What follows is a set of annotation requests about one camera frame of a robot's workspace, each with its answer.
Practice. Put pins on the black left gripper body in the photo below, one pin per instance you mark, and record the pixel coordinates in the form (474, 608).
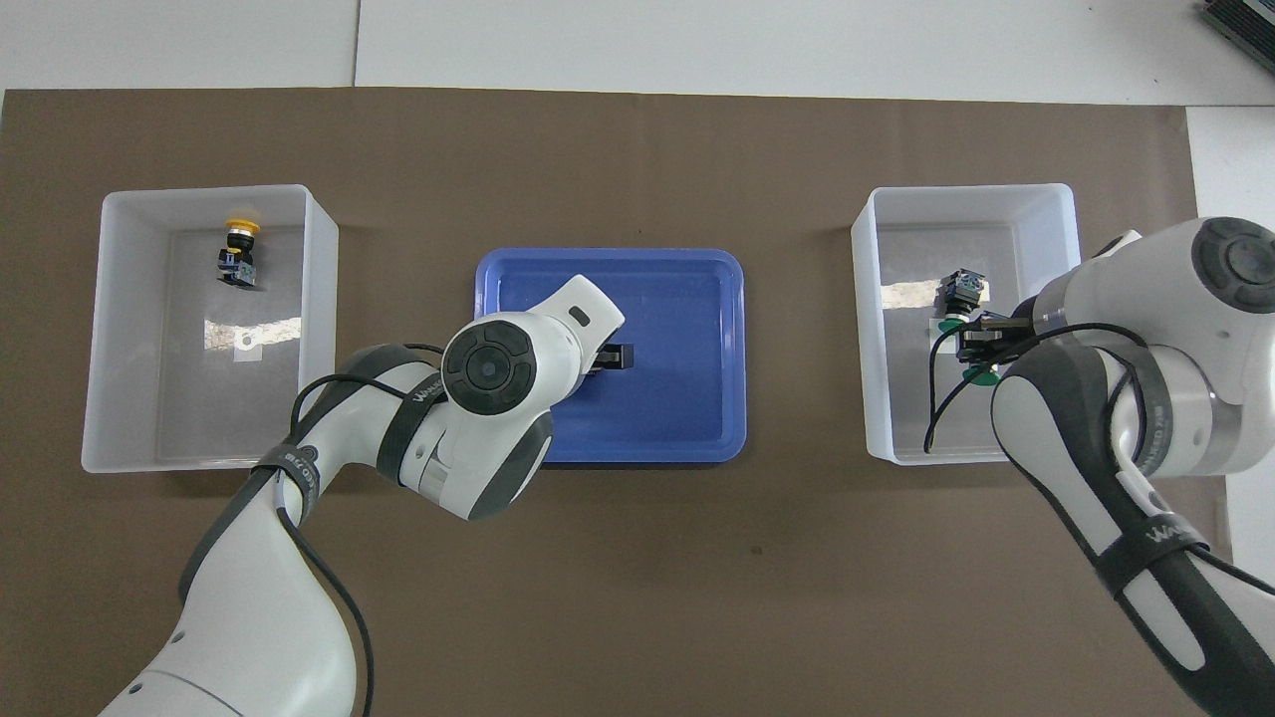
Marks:
(618, 358)

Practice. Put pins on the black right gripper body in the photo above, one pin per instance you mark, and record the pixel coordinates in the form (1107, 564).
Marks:
(1011, 337)

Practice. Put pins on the green push button switch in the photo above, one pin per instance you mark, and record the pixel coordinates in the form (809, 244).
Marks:
(981, 375)
(968, 287)

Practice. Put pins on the yellow push button switch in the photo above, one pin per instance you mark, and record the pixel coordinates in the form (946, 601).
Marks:
(239, 254)

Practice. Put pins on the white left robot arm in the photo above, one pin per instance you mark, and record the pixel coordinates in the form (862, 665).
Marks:
(259, 597)

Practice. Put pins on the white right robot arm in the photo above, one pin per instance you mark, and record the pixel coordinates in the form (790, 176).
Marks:
(1146, 289)

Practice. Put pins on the blue plastic tray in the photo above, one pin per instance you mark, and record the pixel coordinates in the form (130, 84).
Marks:
(677, 398)

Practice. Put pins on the translucent white plastic box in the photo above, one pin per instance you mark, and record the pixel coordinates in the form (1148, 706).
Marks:
(125, 438)
(877, 418)

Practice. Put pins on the brown paper mat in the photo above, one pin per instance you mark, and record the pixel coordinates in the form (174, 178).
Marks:
(637, 597)

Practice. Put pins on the small white label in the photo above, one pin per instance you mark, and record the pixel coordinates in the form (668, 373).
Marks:
(249, 350)

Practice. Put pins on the dark grey device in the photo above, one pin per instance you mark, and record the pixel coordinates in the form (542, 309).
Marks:
(1245, 18)

